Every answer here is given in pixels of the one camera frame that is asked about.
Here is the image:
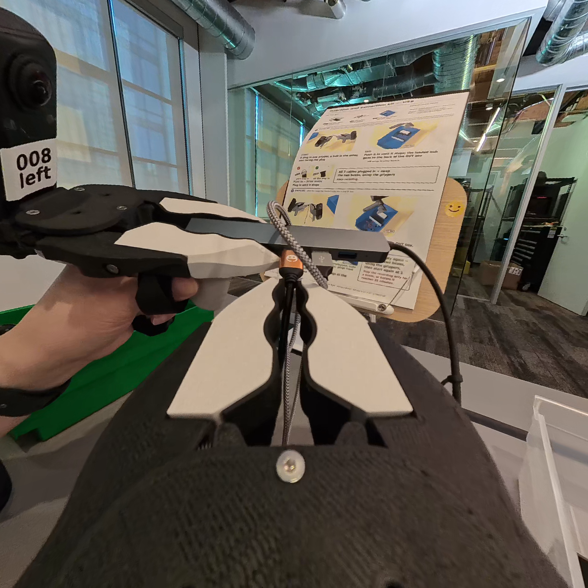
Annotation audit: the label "person's left forearm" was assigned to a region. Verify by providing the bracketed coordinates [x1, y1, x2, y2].
[0, 411, 28, 439]

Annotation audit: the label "instruction poster on wooden board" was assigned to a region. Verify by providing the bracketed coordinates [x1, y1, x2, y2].
[264, 177, 468, 323]

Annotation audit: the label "black shelving rack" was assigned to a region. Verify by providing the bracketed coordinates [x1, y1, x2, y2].
[501, 177, 577, 292]

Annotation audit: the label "round corrugated metal duct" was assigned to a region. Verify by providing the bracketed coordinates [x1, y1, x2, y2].
[172, 0, 255, 60]

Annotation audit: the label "black wrist watch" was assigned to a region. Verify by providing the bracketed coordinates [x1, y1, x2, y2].
[0, 379, 72, 418]

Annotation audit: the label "grey braided usb cable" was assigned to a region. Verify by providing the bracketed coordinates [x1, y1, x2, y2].
[266, 201, 334, 446]

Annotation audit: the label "black hub cable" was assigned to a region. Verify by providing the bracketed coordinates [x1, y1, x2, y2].
[390, 243, 462, 405]

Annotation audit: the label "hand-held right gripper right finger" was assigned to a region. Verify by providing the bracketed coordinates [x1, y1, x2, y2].
[294, 280, 414, 446]

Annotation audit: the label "large glass window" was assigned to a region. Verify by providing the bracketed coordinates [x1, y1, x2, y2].
[46, 0, 194, 198]

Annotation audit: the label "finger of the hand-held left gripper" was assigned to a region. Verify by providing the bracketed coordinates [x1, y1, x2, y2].
[158, 195, 269, 227]
[114, 223, 282, 279]

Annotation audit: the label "clear plastic bin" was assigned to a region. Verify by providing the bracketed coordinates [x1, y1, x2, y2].
[519, 395, 588, 588]

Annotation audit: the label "slanted round metal ducts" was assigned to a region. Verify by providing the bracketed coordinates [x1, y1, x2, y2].
[535, 0, 588, 67]

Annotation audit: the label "person's left hand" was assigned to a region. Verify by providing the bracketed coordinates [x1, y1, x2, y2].
[0, 264, 199, 391]

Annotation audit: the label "cardboard box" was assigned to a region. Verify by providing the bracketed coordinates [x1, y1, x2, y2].
[480, 259, 524, 290]

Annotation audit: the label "black cable orange plug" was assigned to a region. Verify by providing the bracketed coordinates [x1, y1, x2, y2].
[278, 249, 305, 343]

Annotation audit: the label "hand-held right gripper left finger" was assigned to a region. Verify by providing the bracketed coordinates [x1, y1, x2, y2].
[167, 277, 283, 446]

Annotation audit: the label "green plastic bin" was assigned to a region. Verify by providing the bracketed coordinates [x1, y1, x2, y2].
[0, 301, 217, 442]

